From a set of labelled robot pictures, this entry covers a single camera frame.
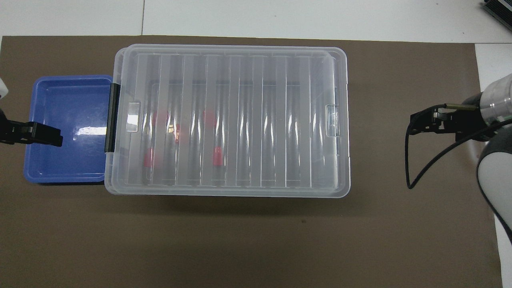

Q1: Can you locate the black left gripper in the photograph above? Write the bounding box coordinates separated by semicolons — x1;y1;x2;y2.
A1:
0;109;63;147

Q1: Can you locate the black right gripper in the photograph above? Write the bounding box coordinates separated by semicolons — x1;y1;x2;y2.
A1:
410;93;490;141

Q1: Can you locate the clear ribbed plastic lid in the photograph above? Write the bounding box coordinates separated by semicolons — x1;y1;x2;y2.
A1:
114;44;351;198

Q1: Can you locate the blue plastic tray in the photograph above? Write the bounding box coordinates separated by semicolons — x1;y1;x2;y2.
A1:
23;75;114;184

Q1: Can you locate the clear plastic storage box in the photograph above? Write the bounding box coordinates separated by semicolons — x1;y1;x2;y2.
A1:
105;46;351;198

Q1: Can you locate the dark grey finned device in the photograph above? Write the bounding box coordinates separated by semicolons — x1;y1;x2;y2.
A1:
482;0;512;25

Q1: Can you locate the brown table mat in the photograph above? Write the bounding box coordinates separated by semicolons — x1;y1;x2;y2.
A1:
0;35;503;288

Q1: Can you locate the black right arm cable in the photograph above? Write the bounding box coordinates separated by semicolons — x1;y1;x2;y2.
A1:
405;103;512;190

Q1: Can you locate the black box latch handle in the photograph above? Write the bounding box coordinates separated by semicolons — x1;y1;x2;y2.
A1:
104;83;120;153

